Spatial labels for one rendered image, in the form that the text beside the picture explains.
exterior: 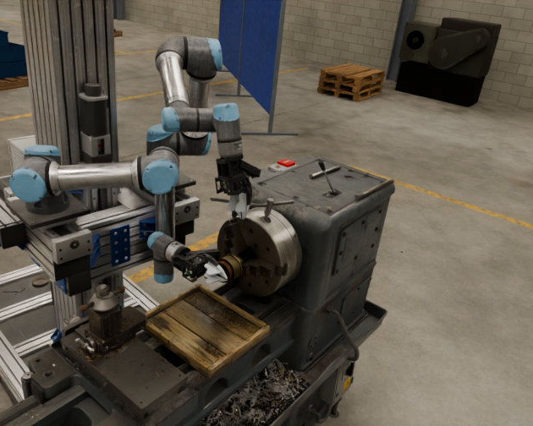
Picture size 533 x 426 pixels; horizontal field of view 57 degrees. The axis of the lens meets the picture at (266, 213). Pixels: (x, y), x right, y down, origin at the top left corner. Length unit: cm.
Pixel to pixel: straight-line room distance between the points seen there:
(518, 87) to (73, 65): 1015
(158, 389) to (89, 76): 121
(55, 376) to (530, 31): 1066
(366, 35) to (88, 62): 1066
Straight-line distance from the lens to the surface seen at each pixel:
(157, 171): 165
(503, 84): 1148
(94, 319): 153
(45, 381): 163
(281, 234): 173
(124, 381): 149
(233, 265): 170
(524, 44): 1136
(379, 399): 292
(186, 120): 155
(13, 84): 854
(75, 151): 212
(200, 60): 187
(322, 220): 177
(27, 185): 175
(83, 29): 205
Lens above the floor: 204
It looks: 27 degrees down
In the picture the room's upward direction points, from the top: 6 degrees clockwise
